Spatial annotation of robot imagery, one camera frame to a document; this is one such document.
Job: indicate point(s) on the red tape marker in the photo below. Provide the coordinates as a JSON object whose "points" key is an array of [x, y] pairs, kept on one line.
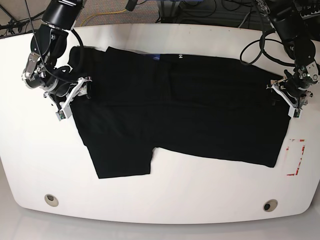
{"points": [[293, 156]]}

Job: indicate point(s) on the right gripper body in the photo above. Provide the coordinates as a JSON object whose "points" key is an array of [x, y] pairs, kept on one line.
{"points": [[61, 84]]}

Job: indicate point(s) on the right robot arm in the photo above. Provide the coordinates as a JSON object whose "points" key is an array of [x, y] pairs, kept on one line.
{"points": [[48, 44]]}

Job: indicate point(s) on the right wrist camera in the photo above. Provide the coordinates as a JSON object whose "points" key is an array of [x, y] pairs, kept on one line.
{"points": [[63, 114]]}

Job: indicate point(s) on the black T-shirt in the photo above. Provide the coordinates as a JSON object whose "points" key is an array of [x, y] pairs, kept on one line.
{"points": [[210, 107]]}

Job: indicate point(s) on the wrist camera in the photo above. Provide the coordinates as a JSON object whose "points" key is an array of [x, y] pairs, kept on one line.
{"points": [[63, 114], [295, 112]]}

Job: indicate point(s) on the right table grommet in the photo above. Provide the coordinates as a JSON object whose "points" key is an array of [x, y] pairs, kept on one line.
{"points": [[270, 205]]}

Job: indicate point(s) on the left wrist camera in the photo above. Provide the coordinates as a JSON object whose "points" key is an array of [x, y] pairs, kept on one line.
{"points": [[295, 112]]}

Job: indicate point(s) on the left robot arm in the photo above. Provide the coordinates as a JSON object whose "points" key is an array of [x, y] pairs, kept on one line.
{"points": [[287, 22]]}

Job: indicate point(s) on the left table grommet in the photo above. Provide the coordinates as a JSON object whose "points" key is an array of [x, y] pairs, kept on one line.
{"points": [[51, 200]]}

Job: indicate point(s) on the table grommet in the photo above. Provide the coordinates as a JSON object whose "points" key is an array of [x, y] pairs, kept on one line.
{"points": [[51, 200], [270, 205]]}

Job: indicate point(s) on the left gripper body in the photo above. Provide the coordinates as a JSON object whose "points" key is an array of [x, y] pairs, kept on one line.
{"points": [[293, 88]]}

